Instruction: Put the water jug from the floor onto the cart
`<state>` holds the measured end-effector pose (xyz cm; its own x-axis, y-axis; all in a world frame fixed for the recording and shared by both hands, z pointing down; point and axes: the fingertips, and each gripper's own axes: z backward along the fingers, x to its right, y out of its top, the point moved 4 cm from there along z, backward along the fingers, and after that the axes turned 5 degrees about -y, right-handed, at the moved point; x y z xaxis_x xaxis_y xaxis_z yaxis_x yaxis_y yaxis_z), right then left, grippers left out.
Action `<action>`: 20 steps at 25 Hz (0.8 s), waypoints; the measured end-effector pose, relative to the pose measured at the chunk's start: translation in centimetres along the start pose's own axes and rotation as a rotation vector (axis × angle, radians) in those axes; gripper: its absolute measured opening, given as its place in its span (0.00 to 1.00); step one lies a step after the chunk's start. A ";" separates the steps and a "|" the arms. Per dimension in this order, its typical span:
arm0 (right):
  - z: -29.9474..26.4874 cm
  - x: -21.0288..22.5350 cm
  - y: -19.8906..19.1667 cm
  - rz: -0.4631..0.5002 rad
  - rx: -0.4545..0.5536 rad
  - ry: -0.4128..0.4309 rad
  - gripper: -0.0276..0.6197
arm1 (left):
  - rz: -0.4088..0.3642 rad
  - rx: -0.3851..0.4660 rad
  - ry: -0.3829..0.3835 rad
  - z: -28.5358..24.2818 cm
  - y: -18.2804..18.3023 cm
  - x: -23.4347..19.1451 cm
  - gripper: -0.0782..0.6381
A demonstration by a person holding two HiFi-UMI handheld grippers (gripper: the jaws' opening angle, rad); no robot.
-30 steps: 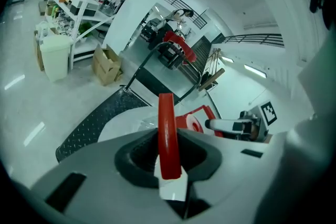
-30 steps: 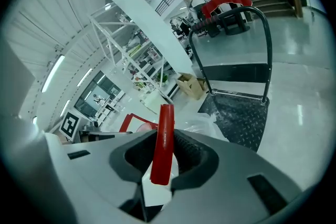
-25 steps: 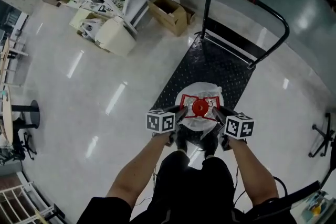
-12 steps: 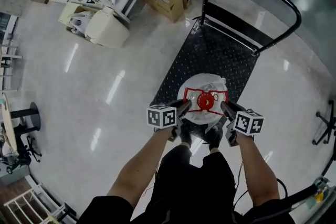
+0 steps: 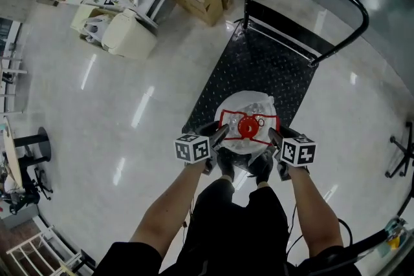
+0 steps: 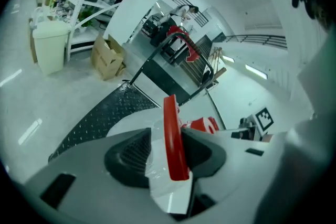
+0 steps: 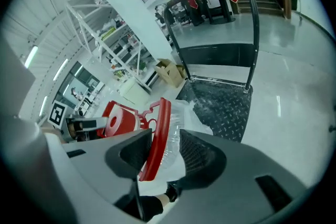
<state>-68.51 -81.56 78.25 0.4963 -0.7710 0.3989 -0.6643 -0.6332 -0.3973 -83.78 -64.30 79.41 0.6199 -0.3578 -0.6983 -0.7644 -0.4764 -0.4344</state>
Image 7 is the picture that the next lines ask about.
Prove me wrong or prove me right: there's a person's black clothing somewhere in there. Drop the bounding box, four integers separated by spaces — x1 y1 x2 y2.
115 195 164 221

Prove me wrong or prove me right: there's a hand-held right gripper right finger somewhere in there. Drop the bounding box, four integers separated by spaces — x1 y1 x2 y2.
157 128 309 224

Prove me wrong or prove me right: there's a black platform trolley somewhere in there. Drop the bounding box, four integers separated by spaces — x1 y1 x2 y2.
164 0 260 144

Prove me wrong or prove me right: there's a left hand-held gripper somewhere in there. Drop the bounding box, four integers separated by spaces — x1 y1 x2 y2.
48 101 109 143

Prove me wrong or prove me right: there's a white metal shelving rack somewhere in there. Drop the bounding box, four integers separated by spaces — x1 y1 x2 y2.
64 0 155 93

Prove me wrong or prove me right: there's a clear water jug red handle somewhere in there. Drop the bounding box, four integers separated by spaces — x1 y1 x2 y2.
97 98 215 183

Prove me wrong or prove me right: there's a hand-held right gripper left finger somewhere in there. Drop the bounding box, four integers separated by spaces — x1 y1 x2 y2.
43 128 153 224

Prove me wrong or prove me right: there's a ceiling tube light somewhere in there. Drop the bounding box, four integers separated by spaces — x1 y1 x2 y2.
24 45 39 69

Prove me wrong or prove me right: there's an open brown cardboard box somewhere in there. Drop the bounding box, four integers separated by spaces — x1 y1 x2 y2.
154 58 188 89

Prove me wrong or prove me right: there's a white plastic bin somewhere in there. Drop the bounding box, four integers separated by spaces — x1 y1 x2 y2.
119 78 152 105

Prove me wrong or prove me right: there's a person's right black shoe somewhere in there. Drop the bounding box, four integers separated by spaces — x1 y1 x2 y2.
165 182 182 202

